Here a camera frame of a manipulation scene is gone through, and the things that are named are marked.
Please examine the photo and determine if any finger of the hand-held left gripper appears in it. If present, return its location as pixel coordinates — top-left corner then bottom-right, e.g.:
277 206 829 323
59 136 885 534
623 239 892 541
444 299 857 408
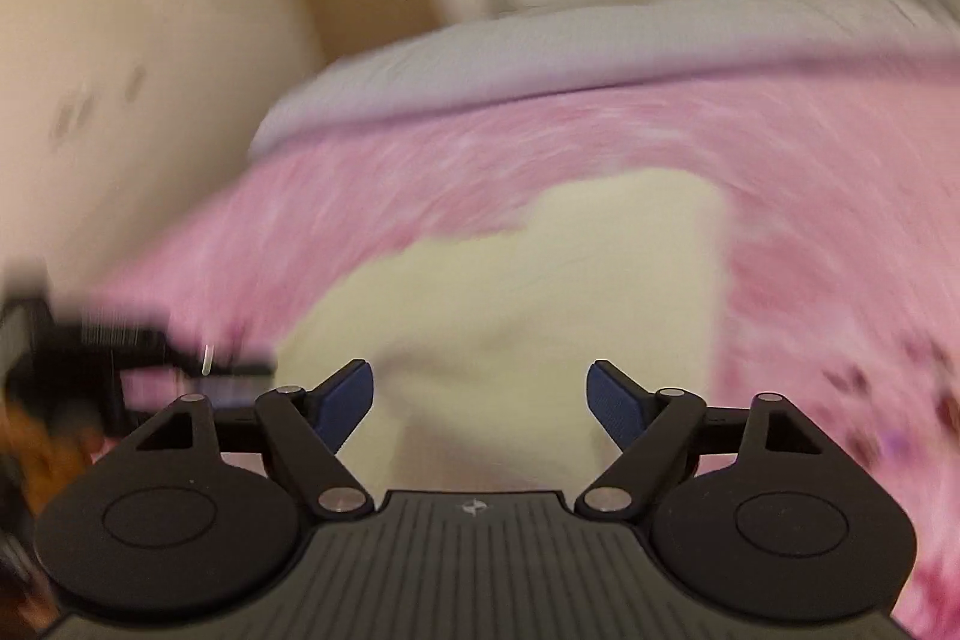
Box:
169 340 278 382

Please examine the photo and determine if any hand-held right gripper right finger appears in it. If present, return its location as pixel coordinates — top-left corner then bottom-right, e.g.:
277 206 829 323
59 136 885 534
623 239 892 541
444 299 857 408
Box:
574 361 826 521

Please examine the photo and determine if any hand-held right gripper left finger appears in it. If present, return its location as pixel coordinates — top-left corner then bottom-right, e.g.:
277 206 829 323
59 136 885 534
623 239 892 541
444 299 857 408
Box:
139 361 374 521

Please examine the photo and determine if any cream knit sweater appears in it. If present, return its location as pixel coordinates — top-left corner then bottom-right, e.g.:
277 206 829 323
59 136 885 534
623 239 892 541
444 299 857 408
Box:
276 167 732 495

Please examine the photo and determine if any pink floral blanket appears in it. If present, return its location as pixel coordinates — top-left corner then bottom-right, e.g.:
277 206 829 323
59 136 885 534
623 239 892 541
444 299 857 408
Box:
97 74 960 611

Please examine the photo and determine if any grey striped duvet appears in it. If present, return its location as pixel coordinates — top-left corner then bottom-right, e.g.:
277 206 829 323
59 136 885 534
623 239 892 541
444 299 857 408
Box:
251 0 960 157

